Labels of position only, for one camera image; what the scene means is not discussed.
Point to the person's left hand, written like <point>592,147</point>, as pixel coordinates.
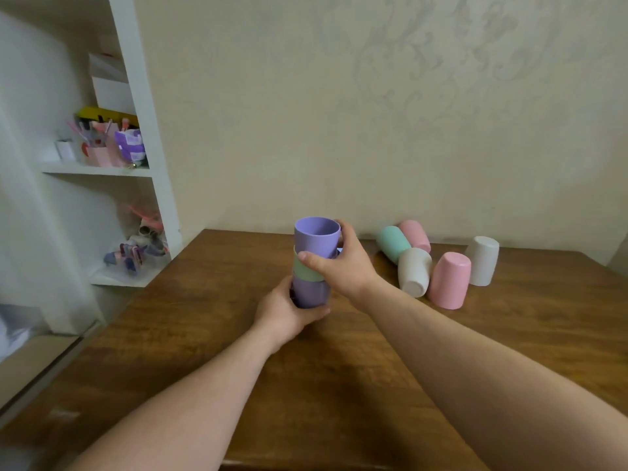
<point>279,318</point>

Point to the person's right hand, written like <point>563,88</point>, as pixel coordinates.
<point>351,269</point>

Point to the person's right thumb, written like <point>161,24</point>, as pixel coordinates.
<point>316,262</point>

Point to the person's left thumb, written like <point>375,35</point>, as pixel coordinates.
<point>314,316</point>

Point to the light green plastic cup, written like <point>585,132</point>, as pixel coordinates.
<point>306,272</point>

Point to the purple plastic cup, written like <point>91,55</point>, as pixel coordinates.
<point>316,235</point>
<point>309,294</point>

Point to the person's left forearm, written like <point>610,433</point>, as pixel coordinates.
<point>196,412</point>

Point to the person's right forearm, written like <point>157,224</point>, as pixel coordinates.
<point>481,377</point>

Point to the teal plastic cup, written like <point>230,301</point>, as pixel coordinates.
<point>392,242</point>

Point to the white plastic cup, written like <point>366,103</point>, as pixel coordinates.
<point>483,259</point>
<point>414,272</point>

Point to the pink plastic cup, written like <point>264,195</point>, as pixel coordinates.
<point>417,234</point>
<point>449,282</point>

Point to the pink hair comb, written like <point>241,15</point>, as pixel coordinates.
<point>147,218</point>

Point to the clear tray of hair clips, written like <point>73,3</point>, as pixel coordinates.
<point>135,257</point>

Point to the white shelf unit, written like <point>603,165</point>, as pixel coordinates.
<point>147,142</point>

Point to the purple and white container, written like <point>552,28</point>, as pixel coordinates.
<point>130,146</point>

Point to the pink pen holder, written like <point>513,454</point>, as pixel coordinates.
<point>100,154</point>

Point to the yellow box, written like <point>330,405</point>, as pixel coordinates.
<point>98,115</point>

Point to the white cardboard box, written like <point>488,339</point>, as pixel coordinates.
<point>112,88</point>

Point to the small white bottle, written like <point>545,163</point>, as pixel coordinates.
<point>65,150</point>

